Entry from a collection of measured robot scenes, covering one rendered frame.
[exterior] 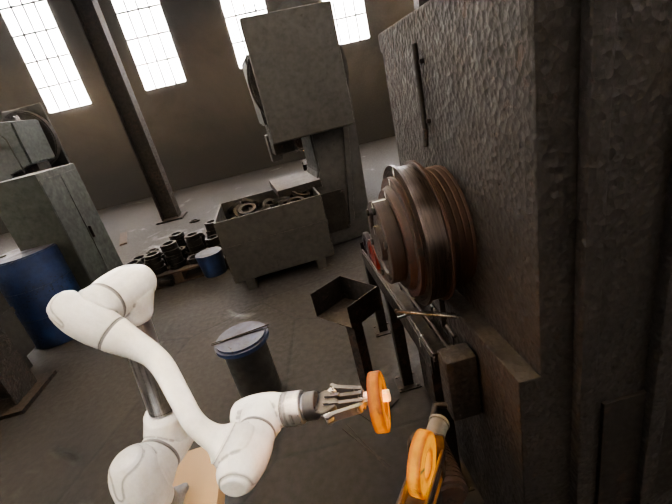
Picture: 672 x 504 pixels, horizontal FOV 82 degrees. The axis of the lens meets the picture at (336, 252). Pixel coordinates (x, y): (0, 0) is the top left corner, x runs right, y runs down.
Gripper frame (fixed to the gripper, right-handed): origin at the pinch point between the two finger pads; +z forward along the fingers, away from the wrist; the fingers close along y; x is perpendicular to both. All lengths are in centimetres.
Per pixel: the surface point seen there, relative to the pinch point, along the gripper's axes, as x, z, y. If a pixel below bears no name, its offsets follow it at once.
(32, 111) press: 189, -603, -618
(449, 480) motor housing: -32.1, 13.7, 2.2
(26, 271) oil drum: 7, -309, -193
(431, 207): 40, 24, -25
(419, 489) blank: -13.0, 7.1, 17.2
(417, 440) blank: -6.4, 8.6, 9.4
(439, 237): 32.1, 24.8, -21.5
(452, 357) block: -5.5, 22.0, -17.3
